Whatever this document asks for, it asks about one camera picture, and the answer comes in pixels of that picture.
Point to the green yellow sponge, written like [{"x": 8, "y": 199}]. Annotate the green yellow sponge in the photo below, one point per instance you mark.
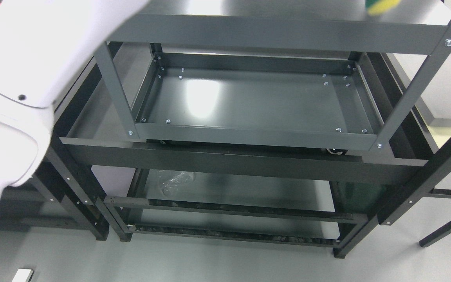
[{"x": 378, "y": 7}]

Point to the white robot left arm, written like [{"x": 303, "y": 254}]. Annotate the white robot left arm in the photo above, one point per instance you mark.
[{"x": 43, "y": 43}]

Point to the grey metal shelf cart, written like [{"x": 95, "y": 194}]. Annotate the grey metal shelf cart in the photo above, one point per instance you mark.
[{"x": 275, "y": 73}]

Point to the clear plastic bag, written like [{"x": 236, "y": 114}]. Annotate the clear plastic bag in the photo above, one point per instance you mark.
[{"x": 170, "y": 182}]

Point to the black metal shelving rack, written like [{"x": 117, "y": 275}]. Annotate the black metal shelving rack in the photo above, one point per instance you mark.
[{"x": 95, "y": 178}]

